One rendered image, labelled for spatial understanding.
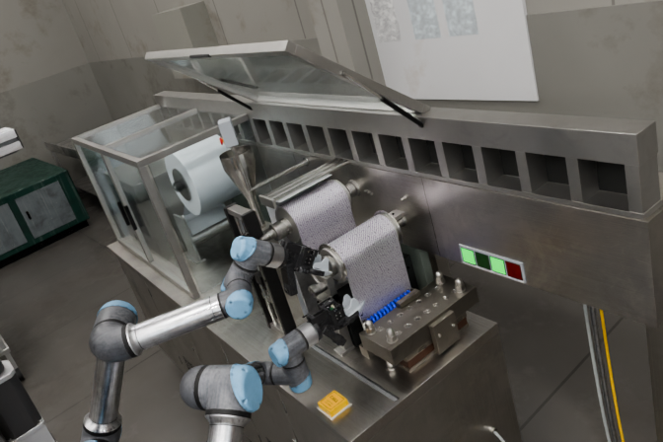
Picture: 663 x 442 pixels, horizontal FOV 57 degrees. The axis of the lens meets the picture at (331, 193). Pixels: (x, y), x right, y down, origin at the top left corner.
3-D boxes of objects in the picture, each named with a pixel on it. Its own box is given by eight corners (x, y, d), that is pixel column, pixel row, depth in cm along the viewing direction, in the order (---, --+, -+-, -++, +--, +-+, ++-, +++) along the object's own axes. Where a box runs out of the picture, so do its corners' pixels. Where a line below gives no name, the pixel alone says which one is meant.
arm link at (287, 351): (271, 364, 193) (262, 342, 190) (299, 345, 198) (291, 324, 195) (284, 374, 187) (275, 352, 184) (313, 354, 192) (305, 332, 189)
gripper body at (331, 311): (344, 302, 196) (315, 322, 190) (351, 324, 199) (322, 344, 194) (331, 295, 202) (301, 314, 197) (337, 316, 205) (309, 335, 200)
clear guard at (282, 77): (153, 58, 246) (153, 57, 246) (257, 98, 276) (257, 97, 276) (288, 49, 161) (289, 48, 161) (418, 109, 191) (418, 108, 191)
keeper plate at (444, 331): (435, 352, 201) (428, 325, 197) (456, 335, 206) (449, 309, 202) (440, 355, 199) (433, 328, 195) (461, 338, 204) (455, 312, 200)
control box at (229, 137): (222, 145, 239) (213, 121, 235) (238, 140, 239) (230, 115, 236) (222, 150, 233) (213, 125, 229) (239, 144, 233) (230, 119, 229)
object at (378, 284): (361, 324, 207) (347, 278, 201) (410, 289, 218) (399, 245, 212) (362, 325, 207) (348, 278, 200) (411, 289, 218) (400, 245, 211)
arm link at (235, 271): (218, 301, 178) (234, 269, 176) (218, 283, 189) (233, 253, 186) (243, 310, 181) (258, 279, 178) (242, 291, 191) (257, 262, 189)
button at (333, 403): (319, 407, 194) (317, 402, 193) (335, 395, 197) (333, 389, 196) (331, 417, 188) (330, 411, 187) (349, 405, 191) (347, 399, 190)
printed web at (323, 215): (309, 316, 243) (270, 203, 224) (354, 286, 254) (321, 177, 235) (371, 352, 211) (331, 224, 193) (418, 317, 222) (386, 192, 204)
